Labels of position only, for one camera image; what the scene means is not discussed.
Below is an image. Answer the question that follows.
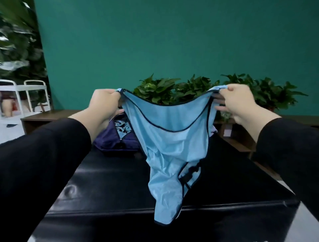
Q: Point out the white wheeled cart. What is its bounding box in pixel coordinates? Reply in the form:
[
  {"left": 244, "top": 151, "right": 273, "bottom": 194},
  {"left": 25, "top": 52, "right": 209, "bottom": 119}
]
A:
[{"left": 0, "top": 79, "right": 52, "bottom": 118}]

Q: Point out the black leather bench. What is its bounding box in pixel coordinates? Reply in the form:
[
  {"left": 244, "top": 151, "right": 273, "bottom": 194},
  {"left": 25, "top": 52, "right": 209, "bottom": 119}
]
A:
[{"left": 31, "top": 132, "right": 302, "bottom": 242}]

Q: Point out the person's right forearm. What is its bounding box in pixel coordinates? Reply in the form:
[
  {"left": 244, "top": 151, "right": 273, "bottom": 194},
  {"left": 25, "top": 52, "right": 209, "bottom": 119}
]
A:
[{"left": 239, "top": 106, "right": 319, "bottom": 220}]

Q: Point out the green plant in white pot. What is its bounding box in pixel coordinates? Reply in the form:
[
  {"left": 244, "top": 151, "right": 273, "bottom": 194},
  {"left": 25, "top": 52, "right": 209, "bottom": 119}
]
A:
[{"left": 219, "top": 73, "right": 265, "bottom": 123}]

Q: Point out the person's right hand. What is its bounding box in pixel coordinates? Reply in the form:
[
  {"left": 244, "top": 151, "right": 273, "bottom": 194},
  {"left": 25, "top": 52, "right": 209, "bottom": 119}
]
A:
[{"left": 213, "top": 83, "right": 260, "bottom": 126}]

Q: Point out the navy blue bag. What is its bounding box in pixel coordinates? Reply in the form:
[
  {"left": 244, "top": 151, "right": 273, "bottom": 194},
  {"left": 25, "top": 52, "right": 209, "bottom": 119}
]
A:
[{"left": 93, "top": 112, "right": 145, "bottom": 153}]

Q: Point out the white metal rack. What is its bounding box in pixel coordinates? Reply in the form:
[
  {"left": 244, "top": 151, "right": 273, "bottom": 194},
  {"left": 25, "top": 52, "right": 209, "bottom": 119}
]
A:
[{"left": 0, "top": 0, "right": 51, "bottom": 80}]

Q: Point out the wooden shelf cabinet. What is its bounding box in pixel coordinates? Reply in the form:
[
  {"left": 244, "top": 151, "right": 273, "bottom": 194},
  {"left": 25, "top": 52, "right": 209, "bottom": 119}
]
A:
[{"left": 21, "top": 110, "right": 319, "bottom": 180}]

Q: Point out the person's left forearm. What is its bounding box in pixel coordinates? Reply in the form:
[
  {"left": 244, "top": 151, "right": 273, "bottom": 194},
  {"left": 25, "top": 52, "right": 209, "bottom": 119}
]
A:
[{"left": 0, "top": 110, "right": 108, "bottom": 242}]

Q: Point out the person's left hand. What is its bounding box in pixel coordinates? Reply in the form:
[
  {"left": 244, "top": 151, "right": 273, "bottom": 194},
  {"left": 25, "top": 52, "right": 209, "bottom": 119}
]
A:
[{"left": 87, "top": 88, "right": 125, "bottom": 129}]

